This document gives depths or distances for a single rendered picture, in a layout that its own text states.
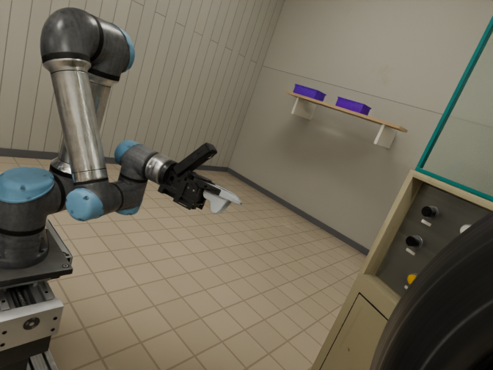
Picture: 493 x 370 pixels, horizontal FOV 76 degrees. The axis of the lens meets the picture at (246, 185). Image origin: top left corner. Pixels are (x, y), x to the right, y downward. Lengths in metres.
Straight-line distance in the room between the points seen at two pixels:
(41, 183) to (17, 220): 0.10
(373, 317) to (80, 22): 1.11
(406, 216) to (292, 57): 4.16
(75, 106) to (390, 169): 3.69
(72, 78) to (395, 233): 1.00
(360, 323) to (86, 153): 0.94
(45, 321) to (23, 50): 2.98
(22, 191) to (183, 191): 0.38
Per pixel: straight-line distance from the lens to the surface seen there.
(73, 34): 0.84
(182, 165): 0.79
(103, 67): 0.92
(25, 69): 3.70
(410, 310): 0.31
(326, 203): 4.40
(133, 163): 0.85
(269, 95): 5.11
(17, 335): 0.98
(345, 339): 1.21
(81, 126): 0.79
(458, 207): 1.04
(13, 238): 0.98
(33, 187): 0.92
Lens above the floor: 1.31
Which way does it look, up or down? 15 degrees down
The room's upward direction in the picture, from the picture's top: 20 degrees clockwise
